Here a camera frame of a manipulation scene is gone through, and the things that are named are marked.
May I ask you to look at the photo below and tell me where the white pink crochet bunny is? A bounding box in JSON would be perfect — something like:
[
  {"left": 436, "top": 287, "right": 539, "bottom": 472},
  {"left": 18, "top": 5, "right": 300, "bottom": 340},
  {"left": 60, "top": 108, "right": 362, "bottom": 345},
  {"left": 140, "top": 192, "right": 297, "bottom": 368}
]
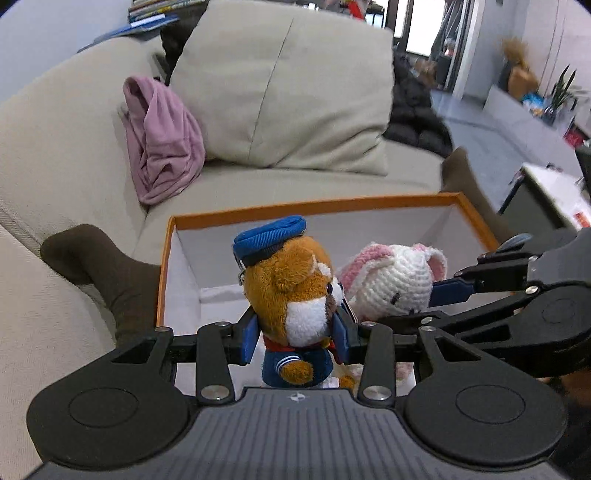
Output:
[{"left": 335, "top": 242, "right": 448, "bottom": 382}]

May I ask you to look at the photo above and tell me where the brown sailor plush toy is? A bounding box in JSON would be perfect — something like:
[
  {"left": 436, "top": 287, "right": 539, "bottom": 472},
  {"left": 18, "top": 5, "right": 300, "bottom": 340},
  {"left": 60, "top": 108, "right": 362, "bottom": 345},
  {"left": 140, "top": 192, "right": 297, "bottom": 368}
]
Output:
[{"left": 232, "top": 215, "right": 355, "bottom": 389}]

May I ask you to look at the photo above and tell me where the orange cardboard box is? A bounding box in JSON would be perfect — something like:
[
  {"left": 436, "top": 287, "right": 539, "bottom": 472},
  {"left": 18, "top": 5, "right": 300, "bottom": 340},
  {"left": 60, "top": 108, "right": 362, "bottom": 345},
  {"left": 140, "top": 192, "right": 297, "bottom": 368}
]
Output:
[{"left": 157, "top": 195, "right": 497, "bottom": 402}]

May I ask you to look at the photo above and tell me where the white side table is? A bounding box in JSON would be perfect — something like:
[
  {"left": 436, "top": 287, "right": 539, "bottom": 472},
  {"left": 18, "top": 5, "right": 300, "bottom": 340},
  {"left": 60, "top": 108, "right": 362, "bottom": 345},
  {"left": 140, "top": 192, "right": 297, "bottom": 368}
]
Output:
[{"left": 499, "top": 163, "right": 590, "bottom": 235}]

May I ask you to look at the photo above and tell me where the right leg jeans brown sock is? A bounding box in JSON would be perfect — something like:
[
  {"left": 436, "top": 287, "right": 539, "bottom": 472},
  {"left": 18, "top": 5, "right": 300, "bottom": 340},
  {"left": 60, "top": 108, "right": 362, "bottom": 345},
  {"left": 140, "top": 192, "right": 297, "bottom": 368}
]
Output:
[{"left": 441, "top": 148, "right": 515, "bottom": 243}]

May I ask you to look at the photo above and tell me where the leg jeans brown sock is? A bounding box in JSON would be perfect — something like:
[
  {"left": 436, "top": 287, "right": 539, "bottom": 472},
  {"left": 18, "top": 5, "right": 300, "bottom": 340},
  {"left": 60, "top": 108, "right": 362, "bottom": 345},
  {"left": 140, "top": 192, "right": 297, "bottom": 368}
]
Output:
[
  {"left": 40, "top": 224, "right": 160, "bottom": 346},
  {"left": 441, "top": 148, "right": 515, "bottom": 243}
]

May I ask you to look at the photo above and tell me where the left leg jeans brown sock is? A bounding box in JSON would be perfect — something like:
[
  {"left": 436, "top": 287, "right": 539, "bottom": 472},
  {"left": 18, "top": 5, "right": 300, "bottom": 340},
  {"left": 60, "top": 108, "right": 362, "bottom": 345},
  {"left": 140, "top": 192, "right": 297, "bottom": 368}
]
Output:
[{"left": 40, "top": 224, "right": 160, "bottom": 346}]

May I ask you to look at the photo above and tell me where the white low cabinet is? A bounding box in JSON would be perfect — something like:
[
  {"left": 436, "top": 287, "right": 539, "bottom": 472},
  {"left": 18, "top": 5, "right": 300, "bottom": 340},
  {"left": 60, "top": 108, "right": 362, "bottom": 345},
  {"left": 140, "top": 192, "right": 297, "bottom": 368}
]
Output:
[{"left": 483, "top": 85, "right": 582, "bottom": 177}]

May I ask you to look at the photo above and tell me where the black jacket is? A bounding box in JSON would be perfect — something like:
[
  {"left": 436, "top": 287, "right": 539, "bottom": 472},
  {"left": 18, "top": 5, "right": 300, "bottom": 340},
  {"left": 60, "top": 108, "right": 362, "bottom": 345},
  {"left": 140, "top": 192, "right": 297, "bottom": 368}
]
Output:
[{"left": 384, "top": 52, "right": 454, "bottom": 158}]

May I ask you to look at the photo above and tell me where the green potted plant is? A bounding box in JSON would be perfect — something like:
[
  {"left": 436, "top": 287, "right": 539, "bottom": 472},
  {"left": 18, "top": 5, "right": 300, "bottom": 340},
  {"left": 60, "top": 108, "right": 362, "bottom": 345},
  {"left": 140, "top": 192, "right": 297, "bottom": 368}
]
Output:
[{"left": 542, "top": 65, "right": 590, "bottom": 126}]

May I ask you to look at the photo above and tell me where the golden bust vase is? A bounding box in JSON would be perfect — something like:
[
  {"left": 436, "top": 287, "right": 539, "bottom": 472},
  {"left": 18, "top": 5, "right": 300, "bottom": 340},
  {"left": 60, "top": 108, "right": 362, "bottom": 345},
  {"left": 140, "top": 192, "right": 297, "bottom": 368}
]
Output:
[{"left": 498, "top": 37, "right": 539, "bottom": 101}]

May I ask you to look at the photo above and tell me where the pink cloth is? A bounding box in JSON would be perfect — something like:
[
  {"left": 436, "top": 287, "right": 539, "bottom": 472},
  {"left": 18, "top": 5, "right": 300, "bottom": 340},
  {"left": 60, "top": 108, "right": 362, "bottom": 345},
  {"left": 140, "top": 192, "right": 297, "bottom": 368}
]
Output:
[{"left": 122, "top": 76, "right": 205, "bottom": 207}]

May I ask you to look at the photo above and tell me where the beige cushion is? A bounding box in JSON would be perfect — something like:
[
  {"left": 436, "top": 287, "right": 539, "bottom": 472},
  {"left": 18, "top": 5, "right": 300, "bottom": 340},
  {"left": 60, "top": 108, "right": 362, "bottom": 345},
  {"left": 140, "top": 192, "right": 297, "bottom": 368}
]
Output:
[{"left": 170, "top": 1, "right": 394, "bottom": 176}]

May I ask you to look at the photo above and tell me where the stack of books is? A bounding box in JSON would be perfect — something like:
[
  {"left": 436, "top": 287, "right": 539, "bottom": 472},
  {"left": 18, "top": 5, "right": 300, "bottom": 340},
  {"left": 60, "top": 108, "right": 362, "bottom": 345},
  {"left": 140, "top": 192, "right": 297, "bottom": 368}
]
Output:
[{"left": 79, "top": 0, "right": 208, "bottom": 52}]

